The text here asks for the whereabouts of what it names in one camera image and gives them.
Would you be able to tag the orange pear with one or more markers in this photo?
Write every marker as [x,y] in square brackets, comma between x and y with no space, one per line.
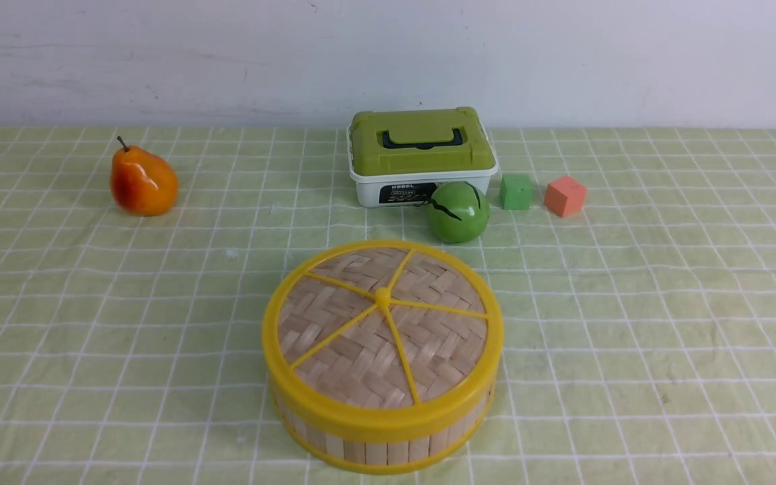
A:
[142,183]

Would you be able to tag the orange cube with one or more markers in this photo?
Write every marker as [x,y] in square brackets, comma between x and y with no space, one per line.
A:
[565,196]

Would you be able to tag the green checkered tablecloth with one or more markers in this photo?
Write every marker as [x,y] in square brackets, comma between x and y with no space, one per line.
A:
[640,332]

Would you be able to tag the green round fruit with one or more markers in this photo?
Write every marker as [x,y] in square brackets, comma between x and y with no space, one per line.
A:
[457,212]

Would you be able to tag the green cube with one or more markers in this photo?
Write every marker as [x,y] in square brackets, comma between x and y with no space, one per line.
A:
[516,192]

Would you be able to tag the yellow bamboo steamer basket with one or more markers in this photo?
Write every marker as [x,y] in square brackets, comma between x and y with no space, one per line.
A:
[388,458]

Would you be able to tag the green lidded white box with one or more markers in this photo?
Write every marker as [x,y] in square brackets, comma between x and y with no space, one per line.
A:
[400,157]

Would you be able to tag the yellow woven steamer lid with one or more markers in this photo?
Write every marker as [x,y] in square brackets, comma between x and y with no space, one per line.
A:
[383,341]

